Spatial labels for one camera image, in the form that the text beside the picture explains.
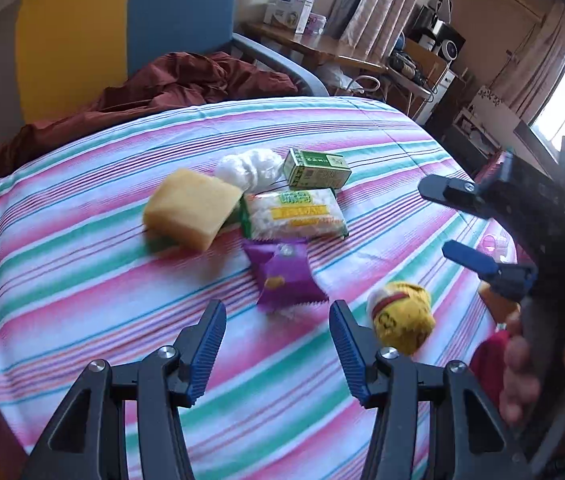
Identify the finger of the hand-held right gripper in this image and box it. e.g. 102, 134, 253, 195
419, 175, 494, 219
441, 239, 539, 306

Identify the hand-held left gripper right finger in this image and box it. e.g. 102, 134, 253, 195
329, 300, 531, 480

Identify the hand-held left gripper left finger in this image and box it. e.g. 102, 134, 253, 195
22, 299, 228, 480

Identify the purple snack packet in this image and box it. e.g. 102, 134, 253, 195
240, 236, 327, 314

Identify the green box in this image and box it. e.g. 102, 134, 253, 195
282, 148, 354, 192

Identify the person's right hand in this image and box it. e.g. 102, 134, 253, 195
499, 332, 539, 427

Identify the pink plastic container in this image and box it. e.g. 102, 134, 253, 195
481, 234, 510, 258

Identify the orange sponge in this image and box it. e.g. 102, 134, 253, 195
479, 280, 522, 324

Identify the yellow plush toy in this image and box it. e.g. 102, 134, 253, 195
365, 281, 437, 357

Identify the white cabinet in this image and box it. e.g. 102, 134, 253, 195
451, 85, 524, 162

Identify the red cloth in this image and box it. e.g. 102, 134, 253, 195
469, 332, 513, 407

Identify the striped bed sheet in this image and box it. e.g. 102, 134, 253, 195
0, 95, 529, 480

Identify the cluttered wooden shelf unit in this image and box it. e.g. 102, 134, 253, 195
385, 0, 469, 117

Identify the yellow sponge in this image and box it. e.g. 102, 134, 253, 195
142, 168, 244, 253

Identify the white yellow snack packet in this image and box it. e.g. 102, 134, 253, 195
239, 187, 352, 241

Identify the beige curtain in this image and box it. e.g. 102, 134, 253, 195
491, 2, 565, 127

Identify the white plastic bag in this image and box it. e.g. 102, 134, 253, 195
214, 148, 285, 194

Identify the wooden desk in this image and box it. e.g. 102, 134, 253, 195
240, 20, 389, 77

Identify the pink patterned curtain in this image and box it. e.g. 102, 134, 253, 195
331, 0, 432, 59

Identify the white cardboard box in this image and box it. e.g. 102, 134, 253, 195
261, 0, 315, 36

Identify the maroon blanket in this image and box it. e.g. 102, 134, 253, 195
0, 51, 300, 204

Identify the grey yellow blue armchair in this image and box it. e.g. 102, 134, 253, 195
0, 0, 332, 126

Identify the white cable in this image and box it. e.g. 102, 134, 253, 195
347, 75, 384, 97

